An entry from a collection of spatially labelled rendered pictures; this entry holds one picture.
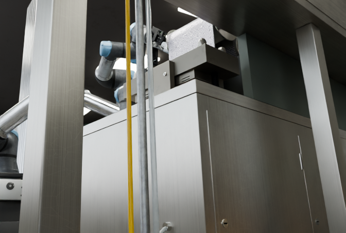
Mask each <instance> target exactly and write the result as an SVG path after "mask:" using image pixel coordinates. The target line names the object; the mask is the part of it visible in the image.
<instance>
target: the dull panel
mask: <svg viewBox="0 0 346 233"><path fill-rule="evenodd" d="M237 40H238V49H239V58H240V67H241V76H242V81H243V91H244V96H246V97H249V98H252V99H255V100H257V101H260V102H263V103H266V104H269V105H272V106H275V107H278V108H281V109H284V110H287V111H290V112H292V113H295V114H298V115H301V116H304V117H306V118H309V119H310V114H309V108H308V102H307V96H306V90H305V84H304V78H303V72H302V66H301V62H299V61H298V60H296V59H294V58H292V57H290V56H288V55H286V54H284V53H283V52H281V51H279V50H277V49H275V48H273V47H271V46H270V45H268V44H266V43H264V42H262V41H260V40H258V39H256V38H254V37H253V36H251V35H249V34H247V33H244V34H242V35H240V36H238V37H237ZM329 80H330V86H331V91H332V96H333V102H334V107H335V112H336V118H337V123H338V128H339V129H342V130H344V131H346V86H345V85H343V84H341V83H339V82H337V81H335V80H333V79H332V78H330V77H329Z"/></svg>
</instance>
